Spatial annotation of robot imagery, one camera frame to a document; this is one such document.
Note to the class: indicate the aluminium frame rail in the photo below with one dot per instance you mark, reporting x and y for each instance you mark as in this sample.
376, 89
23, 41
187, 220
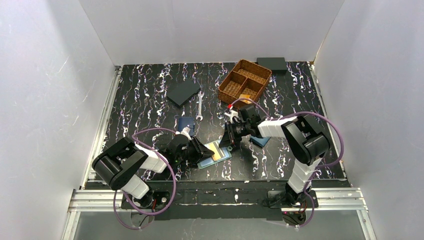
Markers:
136, 100

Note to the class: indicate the green card holder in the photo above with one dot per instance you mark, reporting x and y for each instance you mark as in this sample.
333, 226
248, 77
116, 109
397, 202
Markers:
207, 162

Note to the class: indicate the navy blue card holder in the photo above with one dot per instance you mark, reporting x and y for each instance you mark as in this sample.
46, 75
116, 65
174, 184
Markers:
185, 122

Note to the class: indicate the light blue card holder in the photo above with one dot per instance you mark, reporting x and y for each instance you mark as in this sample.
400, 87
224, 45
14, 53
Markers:
259, 141

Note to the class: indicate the black rectangular box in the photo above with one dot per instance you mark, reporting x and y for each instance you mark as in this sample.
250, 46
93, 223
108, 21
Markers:
275, 64

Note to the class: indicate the brown woven divided basket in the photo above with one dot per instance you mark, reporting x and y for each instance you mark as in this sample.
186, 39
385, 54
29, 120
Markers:
245, 79

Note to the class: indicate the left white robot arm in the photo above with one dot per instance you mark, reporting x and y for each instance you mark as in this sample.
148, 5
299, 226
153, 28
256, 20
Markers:
118, 165

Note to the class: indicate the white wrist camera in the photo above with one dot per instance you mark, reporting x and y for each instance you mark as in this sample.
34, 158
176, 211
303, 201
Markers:
186, 132
232, 113

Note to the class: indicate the silver open-end wrench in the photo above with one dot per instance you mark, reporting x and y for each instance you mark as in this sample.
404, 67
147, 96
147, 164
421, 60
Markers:
199, 115

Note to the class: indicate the black flat square pad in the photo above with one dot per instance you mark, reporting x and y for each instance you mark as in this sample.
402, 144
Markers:
183, 92

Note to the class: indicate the brown credit card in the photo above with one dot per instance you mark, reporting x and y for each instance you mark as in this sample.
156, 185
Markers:
245, 98

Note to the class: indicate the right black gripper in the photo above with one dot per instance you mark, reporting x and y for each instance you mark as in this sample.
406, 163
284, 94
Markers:
232, 132

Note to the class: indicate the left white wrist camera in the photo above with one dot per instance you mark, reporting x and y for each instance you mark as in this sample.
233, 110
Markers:
186, 132

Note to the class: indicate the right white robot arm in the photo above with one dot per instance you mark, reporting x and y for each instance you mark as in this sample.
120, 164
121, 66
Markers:
304, 135

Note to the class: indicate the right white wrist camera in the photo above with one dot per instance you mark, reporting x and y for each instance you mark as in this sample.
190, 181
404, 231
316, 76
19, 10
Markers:
232, 113

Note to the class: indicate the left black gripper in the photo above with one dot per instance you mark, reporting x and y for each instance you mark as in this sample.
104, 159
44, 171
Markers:
194, 149

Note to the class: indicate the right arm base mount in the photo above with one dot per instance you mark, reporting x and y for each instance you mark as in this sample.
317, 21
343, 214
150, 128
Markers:
294, 206

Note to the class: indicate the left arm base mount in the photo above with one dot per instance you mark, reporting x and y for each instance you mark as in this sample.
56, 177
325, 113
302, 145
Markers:
156, 200

